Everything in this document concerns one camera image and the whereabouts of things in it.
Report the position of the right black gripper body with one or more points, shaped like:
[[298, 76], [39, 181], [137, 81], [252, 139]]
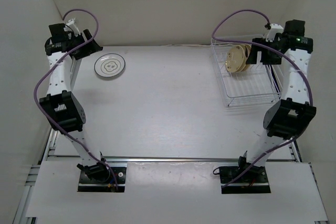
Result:
[[268, 56]]

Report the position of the white green-rimmed plate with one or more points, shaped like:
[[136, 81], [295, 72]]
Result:
[[109, 64]]

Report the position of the cream plate with dark mark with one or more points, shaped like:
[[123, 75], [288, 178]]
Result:
[[236, 58]]

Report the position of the orange sunburst plate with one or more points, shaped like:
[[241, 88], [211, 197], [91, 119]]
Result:
[[111, 77]]

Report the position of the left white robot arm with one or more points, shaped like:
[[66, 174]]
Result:
[[65, 49]]

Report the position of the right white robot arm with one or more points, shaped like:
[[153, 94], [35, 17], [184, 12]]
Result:
[[290, 116]]

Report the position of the white front board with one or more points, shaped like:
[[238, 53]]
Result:
[[176, 193]]

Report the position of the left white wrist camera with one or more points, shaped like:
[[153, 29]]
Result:
[[71, 26]]

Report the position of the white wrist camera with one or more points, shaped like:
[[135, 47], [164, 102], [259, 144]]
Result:
[[71, 26], [273, 30]]

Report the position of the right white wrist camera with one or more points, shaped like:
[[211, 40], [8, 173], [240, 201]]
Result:
[[273, 30]]

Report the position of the white wire dish rack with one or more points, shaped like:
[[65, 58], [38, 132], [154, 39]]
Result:
[[255, 84]]

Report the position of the aluminium frame rail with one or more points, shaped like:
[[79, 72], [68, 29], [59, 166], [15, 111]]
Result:
[[143, 159]]

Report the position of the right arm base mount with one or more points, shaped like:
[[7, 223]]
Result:
[[249, 183]]

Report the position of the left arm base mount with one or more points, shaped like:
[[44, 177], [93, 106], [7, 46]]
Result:
[[101, 180]]

